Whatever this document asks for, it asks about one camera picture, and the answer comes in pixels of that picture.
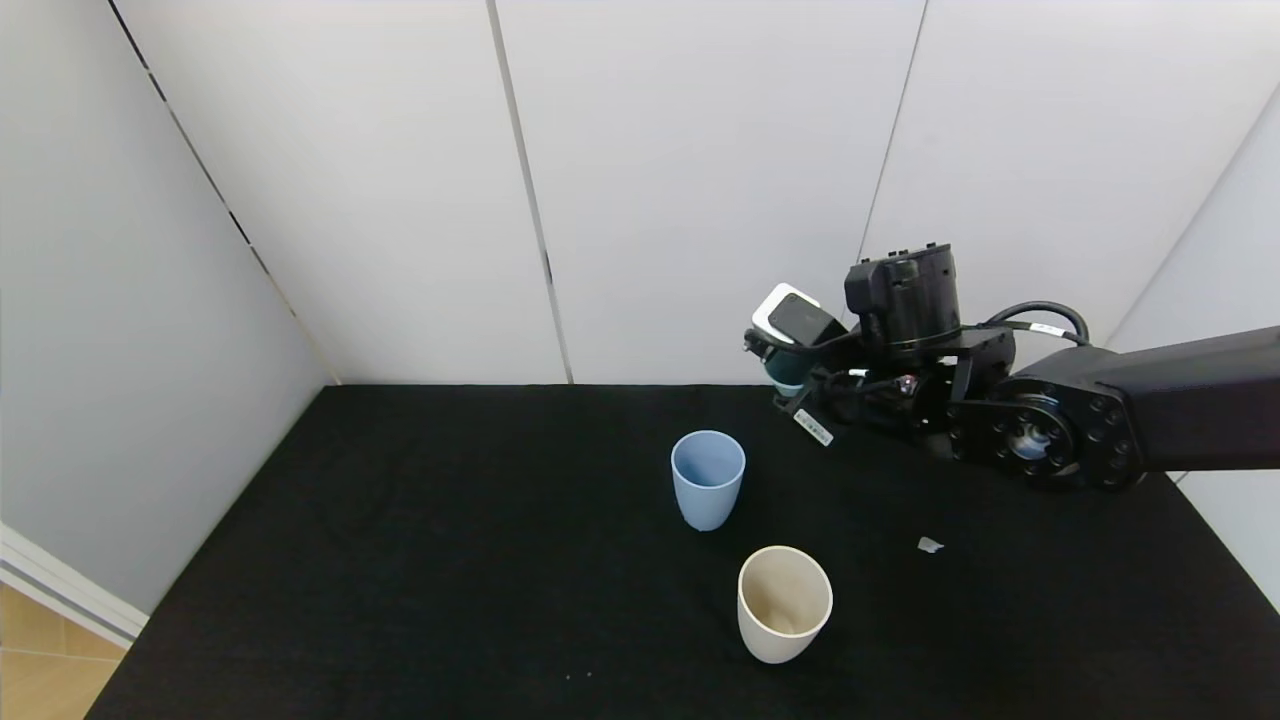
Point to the black tablecloth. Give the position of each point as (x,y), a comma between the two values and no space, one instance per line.
(450,560)

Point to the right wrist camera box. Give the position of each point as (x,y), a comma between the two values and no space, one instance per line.
(795,315)

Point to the teal plastic cup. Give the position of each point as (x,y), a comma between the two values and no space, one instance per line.
(787,370)

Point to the white wall baseboard rail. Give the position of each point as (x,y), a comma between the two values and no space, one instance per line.
(70,590)

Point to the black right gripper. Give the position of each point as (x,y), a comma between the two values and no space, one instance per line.
(811,425)

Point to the light blue plastic cup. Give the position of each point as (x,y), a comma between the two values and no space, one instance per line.
(706,495)

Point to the cream plastic cup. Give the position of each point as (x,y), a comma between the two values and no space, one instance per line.
(775,635)

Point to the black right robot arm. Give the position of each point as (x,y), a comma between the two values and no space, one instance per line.
(1180,400)

